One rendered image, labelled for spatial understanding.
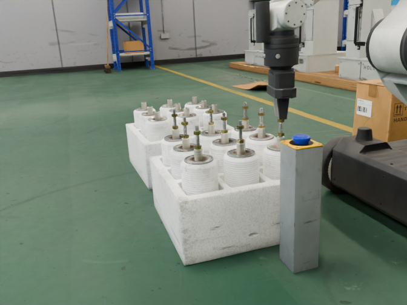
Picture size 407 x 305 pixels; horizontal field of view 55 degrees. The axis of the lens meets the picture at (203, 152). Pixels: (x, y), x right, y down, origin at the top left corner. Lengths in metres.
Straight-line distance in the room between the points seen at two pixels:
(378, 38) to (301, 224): 0.51
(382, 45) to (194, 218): 0.63
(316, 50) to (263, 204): 3.46
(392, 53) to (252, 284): 0.65
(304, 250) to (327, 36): 3.64
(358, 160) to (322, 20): 3.26
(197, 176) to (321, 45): 3.57
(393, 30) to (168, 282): 0.81
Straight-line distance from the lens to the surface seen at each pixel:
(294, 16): 0.99
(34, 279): 1.11
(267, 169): 1.08
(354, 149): 1.30
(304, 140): 0.89
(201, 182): 0.98
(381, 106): 1.89
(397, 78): 1.18
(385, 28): 1.11
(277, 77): 1.01
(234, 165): 1.01
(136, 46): 6.84
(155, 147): 1.46
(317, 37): 4.39
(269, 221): 1.07
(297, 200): 0.91
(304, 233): 0.96
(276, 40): 1.01
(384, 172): 1.18
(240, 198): 1.00
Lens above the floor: 0.57
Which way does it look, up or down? 17 degrees down
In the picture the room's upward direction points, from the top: 3 degrees counter-clockwise
